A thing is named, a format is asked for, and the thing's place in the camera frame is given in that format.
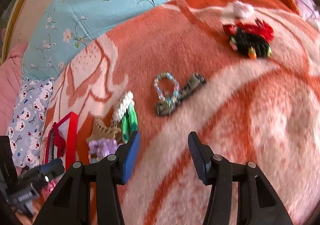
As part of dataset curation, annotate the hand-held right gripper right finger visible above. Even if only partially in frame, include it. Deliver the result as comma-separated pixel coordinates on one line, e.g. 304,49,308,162
188,132,293,225

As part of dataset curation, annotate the red velvet bow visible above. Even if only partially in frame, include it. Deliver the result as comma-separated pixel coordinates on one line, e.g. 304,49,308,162
54,129,67,158

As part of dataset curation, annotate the clear blue beaded bracelet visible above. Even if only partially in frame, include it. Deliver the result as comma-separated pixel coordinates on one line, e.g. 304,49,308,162
153,72,181,109

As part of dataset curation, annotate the white pearl bracelet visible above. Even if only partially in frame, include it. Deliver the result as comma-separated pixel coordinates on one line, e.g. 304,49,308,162
111,91,135,126

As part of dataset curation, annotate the pink lace scrunchie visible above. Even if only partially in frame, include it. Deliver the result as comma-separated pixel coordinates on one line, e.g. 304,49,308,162
41,181,57,198

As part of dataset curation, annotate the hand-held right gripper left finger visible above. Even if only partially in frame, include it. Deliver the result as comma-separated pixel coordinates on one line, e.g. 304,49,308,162
34,131,141,225

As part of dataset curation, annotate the black crochet hair tie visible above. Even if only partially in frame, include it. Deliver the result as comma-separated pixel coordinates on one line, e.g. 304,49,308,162
229,27,272,60

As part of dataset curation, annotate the red jewelry box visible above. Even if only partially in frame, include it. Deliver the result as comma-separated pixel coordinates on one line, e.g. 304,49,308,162
42,111,78,167

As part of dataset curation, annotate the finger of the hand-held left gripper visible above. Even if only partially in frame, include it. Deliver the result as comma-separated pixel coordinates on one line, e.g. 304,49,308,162
15,158,65,192
7,186,39,217

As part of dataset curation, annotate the green crochet hair clip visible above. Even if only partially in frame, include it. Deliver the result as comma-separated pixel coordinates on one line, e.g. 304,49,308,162
121,107,139,141

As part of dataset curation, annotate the purple lace scrunchie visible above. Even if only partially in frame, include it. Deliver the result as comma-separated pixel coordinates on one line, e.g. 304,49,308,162
87,139,118,163

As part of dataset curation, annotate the orange white floral blanket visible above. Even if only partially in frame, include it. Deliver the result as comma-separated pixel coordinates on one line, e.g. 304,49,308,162
32,0,320,225

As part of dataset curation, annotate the black claw hair clip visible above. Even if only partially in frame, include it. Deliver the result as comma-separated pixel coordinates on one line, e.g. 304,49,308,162
45,130,57,162

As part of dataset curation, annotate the grey metal hair clip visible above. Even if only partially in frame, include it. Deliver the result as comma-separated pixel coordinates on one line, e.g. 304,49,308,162
154,73,207,116

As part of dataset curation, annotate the light blue floral duvet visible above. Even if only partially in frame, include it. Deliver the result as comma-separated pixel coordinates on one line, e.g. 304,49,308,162
21,0,270,80

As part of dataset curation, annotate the tan claw hair clip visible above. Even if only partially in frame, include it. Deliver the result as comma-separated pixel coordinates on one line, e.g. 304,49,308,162
86,117,123,145

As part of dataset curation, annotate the golden wooden bed frame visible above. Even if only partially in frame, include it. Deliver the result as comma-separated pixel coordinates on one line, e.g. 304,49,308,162
0,0,50,65

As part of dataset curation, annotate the white pink flower hair tie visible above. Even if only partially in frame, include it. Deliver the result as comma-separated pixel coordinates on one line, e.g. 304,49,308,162
222,0,256,25

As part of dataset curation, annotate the bear print pillow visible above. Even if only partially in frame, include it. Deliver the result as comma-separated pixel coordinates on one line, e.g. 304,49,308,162
6,77,56,168

